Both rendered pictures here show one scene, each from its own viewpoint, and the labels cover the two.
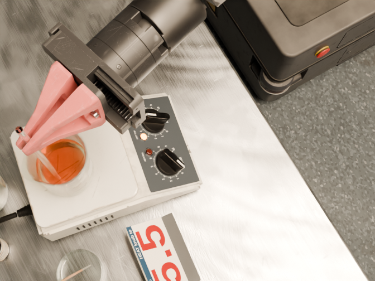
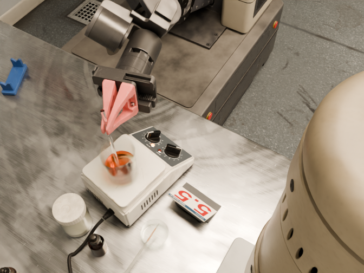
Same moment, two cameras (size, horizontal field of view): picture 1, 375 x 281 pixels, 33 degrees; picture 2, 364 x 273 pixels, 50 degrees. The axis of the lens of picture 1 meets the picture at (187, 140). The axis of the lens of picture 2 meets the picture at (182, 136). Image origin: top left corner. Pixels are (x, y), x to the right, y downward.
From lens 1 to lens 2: 29 cm
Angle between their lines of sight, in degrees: 21
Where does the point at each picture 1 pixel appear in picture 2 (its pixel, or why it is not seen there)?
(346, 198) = not seen: hidden behind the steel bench
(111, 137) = (137, 148)
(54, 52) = (101, 76)
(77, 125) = (125, 114)
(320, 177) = not seen: hidden behind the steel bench
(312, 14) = (194, 98)
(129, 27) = (130, 54)
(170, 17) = (147, 45)
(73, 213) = (137, 191)
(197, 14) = (158, 42)
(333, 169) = not seen: hidden behind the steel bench
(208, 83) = (169, 116)
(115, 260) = (170, 220)
